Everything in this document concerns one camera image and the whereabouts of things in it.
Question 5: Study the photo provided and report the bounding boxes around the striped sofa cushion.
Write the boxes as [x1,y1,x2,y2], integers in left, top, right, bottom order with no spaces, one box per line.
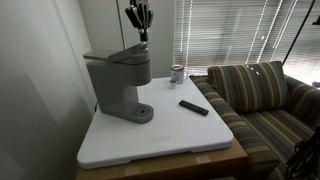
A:
[207,61,289,113]

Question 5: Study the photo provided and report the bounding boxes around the white window blinds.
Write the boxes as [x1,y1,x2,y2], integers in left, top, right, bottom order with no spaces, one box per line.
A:
[173,0,320,84]

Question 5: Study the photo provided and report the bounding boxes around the black metal frame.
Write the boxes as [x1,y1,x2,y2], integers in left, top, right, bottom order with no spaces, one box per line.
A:
[285,127,320,180]

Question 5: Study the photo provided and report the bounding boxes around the striped sofa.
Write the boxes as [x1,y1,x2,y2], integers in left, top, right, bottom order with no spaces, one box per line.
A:
[191,72,320,180]

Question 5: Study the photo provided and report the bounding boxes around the small white coffee pod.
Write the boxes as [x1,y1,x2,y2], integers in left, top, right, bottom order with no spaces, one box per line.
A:
[169,80,176,89]

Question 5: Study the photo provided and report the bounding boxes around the brown cardboard box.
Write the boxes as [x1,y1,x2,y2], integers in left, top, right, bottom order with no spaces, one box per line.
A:
[76,139,248,180]

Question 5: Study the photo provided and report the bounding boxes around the black tripod stand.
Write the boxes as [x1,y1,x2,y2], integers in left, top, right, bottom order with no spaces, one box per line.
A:
[283,0,320,67]

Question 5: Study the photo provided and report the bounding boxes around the grey coffeemaker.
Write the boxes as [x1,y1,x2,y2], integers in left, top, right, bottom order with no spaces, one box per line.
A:
[83,42,154,124]

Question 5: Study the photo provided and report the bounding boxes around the white plastic board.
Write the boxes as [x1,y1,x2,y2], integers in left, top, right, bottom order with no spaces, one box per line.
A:
[77,78,233,169]

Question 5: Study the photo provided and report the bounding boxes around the white ceramic mug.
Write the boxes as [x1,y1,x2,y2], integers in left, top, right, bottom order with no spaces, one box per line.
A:
[171,65,188,84]

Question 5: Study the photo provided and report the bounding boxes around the black remote control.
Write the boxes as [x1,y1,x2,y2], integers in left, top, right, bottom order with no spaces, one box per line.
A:
[179,100,209,116]

